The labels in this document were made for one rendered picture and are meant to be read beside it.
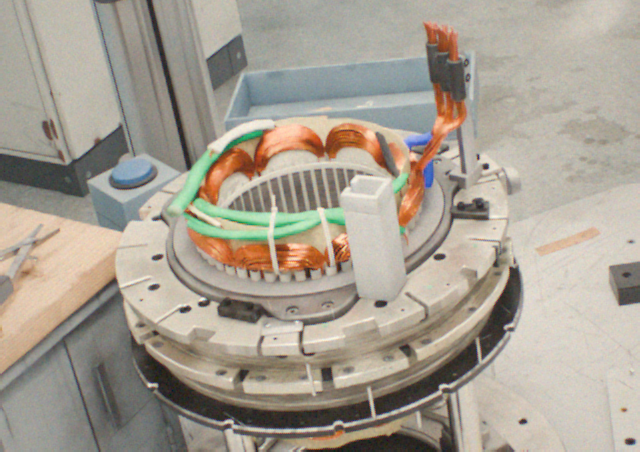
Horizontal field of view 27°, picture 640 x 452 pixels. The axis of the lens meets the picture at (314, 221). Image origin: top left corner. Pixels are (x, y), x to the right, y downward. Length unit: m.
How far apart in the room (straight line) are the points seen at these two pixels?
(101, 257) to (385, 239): 0.31
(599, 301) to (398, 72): 0.33
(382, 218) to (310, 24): 3.31
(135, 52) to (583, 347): 0.57
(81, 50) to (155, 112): 1.94
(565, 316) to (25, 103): 2.22
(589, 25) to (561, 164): 0.79
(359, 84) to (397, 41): 2.60
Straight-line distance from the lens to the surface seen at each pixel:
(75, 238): 1.21
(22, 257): 1.15
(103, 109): 3.53
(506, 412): 1.33
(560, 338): 1.45
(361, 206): 0.94
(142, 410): 1.27
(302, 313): 0.98
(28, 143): 3.55
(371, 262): 0.97
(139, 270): 1.08
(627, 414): 1.32
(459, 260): 1.02
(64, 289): 1.14
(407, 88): 1.42
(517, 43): 3.92
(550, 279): 1.54
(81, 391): 1.20
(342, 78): 1.42
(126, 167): 1.34
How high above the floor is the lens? 1.66
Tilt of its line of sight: 31 degrees down
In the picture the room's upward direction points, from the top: 11 degrees counter-clockwise
